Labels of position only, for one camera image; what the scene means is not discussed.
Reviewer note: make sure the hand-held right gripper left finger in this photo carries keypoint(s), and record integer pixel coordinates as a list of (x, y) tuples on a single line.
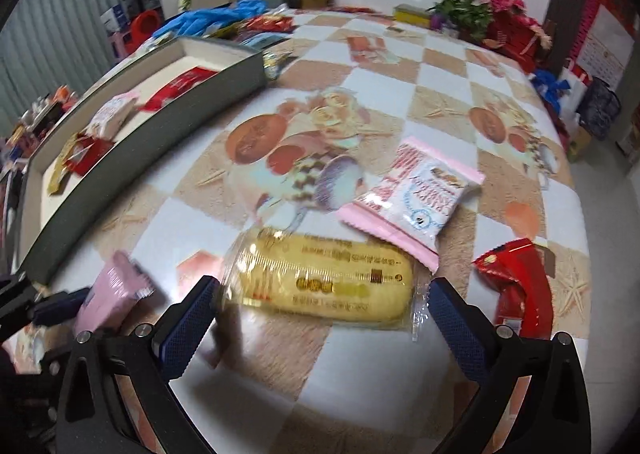
[(187, 329)]

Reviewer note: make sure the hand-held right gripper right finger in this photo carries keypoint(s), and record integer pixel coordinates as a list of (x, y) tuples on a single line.
[(457, 329)]

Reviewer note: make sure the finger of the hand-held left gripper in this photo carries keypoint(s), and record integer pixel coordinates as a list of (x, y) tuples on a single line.
[(15, 294), (57, 306)]

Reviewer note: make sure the plain pink snack packet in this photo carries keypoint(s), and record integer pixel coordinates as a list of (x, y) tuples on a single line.
[(112, 284)]

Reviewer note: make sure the white and pink snack packet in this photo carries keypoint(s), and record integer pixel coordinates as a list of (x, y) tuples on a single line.
[(415, 204), (112, 114)]

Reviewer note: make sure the mustard yellow snack packet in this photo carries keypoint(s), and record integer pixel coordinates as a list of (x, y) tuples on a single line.
[(62, 169)]

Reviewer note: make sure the clear packet of yellow cake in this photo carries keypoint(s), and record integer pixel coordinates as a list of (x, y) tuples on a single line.
[(325, 279)]

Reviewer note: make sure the crinkled red snack packet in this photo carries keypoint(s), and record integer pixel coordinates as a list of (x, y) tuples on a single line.
[(90, 152)]

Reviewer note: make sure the grey tray with cream lining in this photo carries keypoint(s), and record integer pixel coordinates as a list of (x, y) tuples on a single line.
[(150, 134)]

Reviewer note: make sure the small cardboard box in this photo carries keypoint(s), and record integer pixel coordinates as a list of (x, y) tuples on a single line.
[(580, 144)]

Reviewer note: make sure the grey curtain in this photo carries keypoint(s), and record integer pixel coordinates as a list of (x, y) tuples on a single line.
[(50, 49)]

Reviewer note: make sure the blue ribbon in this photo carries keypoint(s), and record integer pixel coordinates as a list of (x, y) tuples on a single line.
[(546, 84)]

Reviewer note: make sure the dark patterned bag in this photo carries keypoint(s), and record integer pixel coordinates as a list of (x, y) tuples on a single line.
[(600, 107)]

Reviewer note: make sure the white paper bag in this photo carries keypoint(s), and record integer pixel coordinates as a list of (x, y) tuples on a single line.
[(575, 87)]

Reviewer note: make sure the pink plastic stool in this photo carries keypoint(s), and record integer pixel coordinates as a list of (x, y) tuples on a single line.
[(121, 44)]

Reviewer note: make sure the gold foil packet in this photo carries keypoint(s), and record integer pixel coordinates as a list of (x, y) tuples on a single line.
[(276, 63)]

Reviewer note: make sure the blue and white box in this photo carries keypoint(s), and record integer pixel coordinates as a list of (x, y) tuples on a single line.
[(112, 19)]

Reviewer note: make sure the pink flower arrangement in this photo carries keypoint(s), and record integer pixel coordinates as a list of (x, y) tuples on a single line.
[(515, 29)]

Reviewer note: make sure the pile of blue gloves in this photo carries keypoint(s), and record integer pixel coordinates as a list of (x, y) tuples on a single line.
[(210, 17)]

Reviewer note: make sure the small red snack packets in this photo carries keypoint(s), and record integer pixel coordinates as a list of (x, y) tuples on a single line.
[(267, 24)]

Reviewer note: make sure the green potted plant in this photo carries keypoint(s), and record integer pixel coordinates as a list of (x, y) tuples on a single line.
[(460, 12)]

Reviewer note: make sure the yellow and green box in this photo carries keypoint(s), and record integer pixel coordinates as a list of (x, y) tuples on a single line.
[(410, 15)]

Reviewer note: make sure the wall calendar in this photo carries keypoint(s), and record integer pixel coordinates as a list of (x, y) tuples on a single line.
[(607, 47)]

